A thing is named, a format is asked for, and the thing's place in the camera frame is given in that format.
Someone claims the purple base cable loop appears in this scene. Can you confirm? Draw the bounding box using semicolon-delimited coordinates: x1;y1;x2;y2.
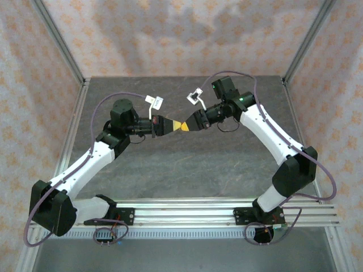
92;218;129;245
244;208;302;246

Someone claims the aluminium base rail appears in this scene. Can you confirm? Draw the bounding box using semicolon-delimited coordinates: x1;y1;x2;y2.
76;197;341;228

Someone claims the slotted grey cable duct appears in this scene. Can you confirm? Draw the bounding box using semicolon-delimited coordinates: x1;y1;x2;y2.
61;229;256;239

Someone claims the aluminium frame post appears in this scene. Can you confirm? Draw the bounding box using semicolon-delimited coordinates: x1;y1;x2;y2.
31;0;86;86
282;0;337;84

